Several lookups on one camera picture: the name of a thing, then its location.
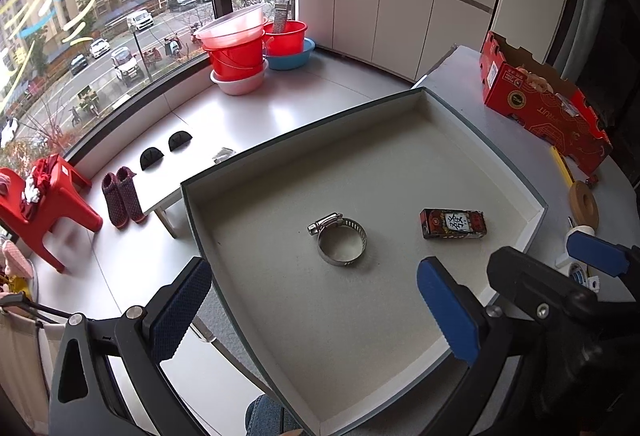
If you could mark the red plastic stool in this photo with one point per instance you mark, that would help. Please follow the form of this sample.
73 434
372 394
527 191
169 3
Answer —
55 211

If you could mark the small silver packet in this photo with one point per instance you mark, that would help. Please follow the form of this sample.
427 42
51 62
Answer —
222 155

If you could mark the red black pen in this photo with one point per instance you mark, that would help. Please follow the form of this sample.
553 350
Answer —
592 179

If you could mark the yellow toy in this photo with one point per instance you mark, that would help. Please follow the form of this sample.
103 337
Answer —
17 286

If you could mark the pink plush slipper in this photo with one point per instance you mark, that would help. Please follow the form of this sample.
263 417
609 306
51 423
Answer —
15 261

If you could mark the red plastic basin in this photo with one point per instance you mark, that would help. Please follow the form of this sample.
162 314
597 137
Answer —
290 41

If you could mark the low white table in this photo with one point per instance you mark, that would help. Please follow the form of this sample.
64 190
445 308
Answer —
165 186

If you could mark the red plastic bucket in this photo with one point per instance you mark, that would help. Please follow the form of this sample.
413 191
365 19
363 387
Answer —
235 61

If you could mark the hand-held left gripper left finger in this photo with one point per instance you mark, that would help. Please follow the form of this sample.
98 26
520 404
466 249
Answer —
180 311

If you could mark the white cabinet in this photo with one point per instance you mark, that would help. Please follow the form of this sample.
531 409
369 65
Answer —
400 11

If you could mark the red cardboard box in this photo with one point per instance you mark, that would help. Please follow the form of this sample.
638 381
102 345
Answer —
540 109

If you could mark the maroon knitted slipper boot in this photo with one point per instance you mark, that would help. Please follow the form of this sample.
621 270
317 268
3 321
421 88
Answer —
131 191
114 203

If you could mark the person's leg in jeans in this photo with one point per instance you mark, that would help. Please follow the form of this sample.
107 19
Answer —
265 422

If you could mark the yellow utility knife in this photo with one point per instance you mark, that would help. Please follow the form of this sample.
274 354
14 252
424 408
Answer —
562 165

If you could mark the small red black box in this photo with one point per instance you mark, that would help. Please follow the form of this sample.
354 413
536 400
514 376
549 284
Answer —
452 223

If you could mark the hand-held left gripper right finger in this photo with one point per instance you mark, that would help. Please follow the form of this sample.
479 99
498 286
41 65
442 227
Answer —
450 311

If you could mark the shallow grey tray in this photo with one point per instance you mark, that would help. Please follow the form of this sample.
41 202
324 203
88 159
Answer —
400 156

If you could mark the black semicircular pad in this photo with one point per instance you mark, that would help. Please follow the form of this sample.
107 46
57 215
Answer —
152 158
180 141

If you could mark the pink grey cloth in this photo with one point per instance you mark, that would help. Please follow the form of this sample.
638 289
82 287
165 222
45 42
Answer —
4 188

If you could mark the blue plastic basin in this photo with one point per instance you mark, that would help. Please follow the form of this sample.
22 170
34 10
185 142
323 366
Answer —
300 60

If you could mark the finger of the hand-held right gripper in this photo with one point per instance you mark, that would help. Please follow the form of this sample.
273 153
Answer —
595 253
530 281

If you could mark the white plastic basin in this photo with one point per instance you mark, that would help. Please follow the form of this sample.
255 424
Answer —
240 86

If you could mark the red white cloth bundle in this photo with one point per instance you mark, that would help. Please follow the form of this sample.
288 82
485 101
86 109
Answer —
37 178

